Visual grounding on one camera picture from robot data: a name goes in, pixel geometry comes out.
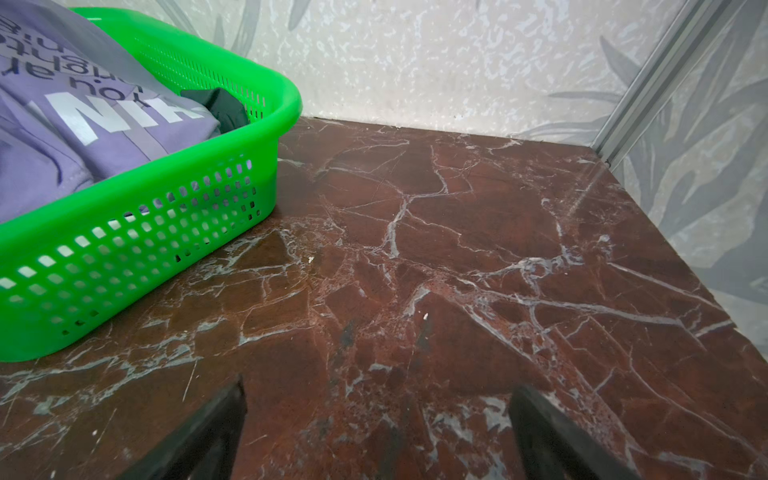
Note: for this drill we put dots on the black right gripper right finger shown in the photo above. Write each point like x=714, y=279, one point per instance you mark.
x=551, y=446

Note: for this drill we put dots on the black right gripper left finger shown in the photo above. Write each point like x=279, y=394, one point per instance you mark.
x=204, y=446

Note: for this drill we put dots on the purple printed t-shirt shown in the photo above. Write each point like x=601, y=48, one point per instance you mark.
x=77, y=108

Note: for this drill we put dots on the green plastic basket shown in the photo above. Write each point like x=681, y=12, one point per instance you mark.
x=70, y=266

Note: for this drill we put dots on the dark green t-shirt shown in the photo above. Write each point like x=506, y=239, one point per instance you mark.
x=224, y=107

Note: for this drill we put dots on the aluminium frame post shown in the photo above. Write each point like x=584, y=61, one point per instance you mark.
x=689, y=35

